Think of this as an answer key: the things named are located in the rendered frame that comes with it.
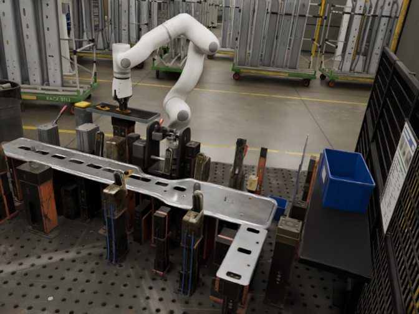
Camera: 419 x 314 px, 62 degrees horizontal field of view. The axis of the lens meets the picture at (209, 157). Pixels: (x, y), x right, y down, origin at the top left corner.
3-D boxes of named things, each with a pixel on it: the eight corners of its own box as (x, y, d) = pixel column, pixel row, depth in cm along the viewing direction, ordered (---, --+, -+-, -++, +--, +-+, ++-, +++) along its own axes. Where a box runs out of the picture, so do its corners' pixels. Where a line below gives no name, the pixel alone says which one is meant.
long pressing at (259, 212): (-16, 153, 165) (-17, 150, 164) (22, 137, 184) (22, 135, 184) (267, 233, 125) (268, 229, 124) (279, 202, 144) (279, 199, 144)
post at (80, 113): (79, 177, 208) (72, 107, 189) (87, 172, 214) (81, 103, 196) (90, 180, 206) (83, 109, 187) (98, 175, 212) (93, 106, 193)
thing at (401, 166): (383, 239, 101) (418, 142, 88) (378, 202, 120) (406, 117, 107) (390, 241, 100) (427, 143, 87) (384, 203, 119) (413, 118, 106)
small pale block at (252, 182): (239, 247, 161) (248, 178, 145) (240, 242, 164) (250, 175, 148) (245, 249, 160) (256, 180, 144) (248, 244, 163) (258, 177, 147)
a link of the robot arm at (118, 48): (132, 73, 173) (128, 68, 180) (131, 45, 167) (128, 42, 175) (115, 73, 169) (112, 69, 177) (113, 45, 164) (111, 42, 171)
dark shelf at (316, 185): (297, 263, 110) (298, 256, 109) (318, 157, 187) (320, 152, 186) (370, 285, 104) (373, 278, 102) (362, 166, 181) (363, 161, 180)
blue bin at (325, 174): (322, 207, 136) (330, 178, 130) (317, 172, 163) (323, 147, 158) (366, 214, 133) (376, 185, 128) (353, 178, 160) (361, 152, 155)
